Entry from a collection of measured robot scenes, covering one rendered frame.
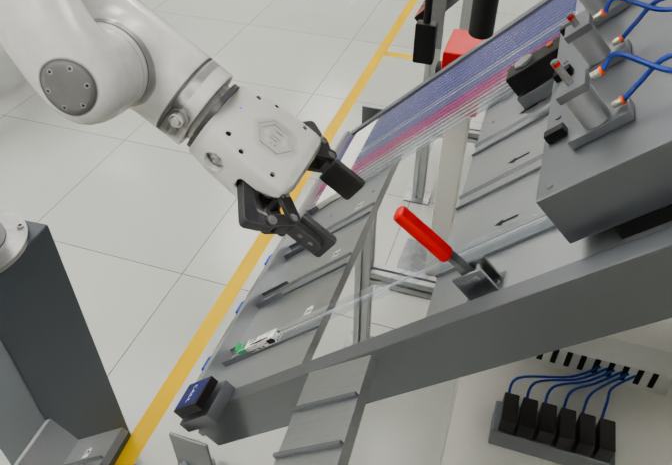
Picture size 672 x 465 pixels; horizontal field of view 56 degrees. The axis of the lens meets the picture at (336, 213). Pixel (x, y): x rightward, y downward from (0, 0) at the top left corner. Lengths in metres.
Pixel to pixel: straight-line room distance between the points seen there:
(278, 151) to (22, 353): 0.78
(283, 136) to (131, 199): 1.81
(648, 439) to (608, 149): 0.61
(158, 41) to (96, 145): 2.15
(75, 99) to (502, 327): 0.38
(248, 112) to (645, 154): 0.34
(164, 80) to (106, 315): 1.47
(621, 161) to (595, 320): 0.12
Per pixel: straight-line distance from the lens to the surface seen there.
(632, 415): 1.05
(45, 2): 0.53
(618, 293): 0.50
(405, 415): 1.69
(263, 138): 0.59
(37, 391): 1.33
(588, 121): 0.51
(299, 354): 0.74
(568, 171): 0.50
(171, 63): 0.59
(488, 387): 1.01
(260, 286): 0.97
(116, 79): 0.53
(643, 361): 1.06
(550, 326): 0.53
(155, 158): 2.58
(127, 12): 0.60
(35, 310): 1.25
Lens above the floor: 1.43
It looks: 40 degrees down
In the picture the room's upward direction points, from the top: straight up
